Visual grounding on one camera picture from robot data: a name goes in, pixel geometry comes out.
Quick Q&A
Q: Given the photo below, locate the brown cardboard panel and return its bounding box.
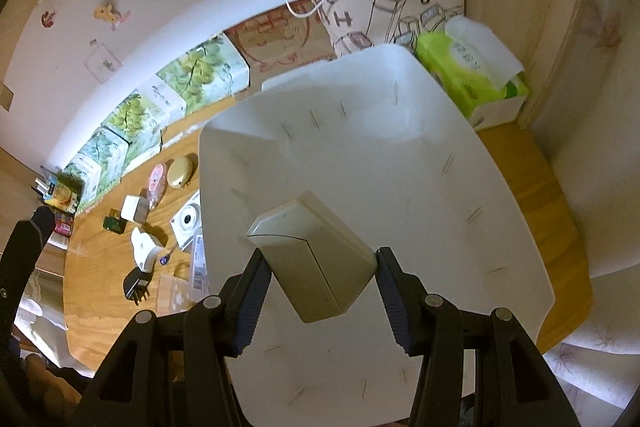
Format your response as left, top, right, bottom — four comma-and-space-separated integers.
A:
222, 0, 336, 72

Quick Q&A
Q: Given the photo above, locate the round beige compact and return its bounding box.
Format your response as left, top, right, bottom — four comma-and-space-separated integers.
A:
166, 155, 200, 188

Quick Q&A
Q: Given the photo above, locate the cluster of small bottles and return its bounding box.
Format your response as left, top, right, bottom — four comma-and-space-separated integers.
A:
30, 167, 81, 238

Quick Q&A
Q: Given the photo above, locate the white instant camera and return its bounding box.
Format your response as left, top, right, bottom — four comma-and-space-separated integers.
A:
159, 193, 202, 265

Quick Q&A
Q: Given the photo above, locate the yellow pony wall sticker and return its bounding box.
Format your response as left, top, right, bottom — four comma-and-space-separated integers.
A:
94, 2, 132, 28

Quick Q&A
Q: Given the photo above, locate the white plastic storage bin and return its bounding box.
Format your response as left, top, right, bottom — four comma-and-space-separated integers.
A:
198, 44, 557, 425

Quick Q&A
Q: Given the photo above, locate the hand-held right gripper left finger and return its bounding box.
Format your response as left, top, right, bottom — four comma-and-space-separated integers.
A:
75, 249, 273, 427

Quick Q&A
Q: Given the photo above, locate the green perfume bottle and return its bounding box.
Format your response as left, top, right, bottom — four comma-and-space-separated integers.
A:
102, 209, 126, 235

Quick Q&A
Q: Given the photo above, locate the printed beige fabric bag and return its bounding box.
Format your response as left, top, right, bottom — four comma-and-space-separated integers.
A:
306, 0, 466, 58

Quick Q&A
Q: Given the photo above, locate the black plug adapter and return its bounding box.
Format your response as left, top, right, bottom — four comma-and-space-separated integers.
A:
122, 266, 153, 306

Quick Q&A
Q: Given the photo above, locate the pink square wall note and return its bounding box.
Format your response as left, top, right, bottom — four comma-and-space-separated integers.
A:
82, 44, 123, 82

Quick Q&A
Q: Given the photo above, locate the white charger cube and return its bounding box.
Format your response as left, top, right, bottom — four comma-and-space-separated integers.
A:
120, 194, 151, 225

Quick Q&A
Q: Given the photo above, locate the beige rectangular box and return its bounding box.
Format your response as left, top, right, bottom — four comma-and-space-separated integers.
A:
245, 191, 377, 324

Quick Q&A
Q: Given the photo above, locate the green tissue pack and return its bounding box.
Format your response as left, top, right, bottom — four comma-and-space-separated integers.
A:
415, 16, 531, 130

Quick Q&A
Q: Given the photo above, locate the white wall adapter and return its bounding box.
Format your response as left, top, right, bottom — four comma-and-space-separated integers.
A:
131, 227, 168, 270

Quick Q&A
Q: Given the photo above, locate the clear plastic cup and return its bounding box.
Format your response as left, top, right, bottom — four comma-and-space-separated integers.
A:
157, 274, 193, 313

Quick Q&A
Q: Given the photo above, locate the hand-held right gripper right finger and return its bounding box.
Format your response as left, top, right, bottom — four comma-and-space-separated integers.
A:
375, 247, 583, 427

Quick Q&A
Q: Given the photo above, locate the grape print box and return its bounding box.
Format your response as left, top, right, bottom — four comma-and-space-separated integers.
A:
102, 77, 186, 142
157, 34, 251, 115
62, 127, 131, 208

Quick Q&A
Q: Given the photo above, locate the floral white curtain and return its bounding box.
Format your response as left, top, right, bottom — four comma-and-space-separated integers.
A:
525, 0, 640, 423

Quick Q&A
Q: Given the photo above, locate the pink round jar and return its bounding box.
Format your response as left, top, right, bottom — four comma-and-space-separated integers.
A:
147, 163, 168, 210

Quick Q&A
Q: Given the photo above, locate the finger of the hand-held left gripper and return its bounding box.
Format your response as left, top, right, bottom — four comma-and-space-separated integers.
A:
0, 206, 57, 358

